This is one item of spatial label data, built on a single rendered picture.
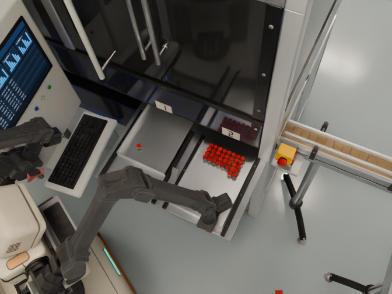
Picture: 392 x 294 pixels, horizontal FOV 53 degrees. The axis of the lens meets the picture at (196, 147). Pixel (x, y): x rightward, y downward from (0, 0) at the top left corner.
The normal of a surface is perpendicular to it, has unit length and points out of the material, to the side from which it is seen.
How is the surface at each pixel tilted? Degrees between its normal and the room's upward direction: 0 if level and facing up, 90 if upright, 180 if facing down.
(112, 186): 22
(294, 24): 90
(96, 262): 0
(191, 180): 0
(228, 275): 0
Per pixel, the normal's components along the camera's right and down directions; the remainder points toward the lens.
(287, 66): -0.44, 0.81
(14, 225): 0.50, -0.70
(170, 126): -0.06, -0.45
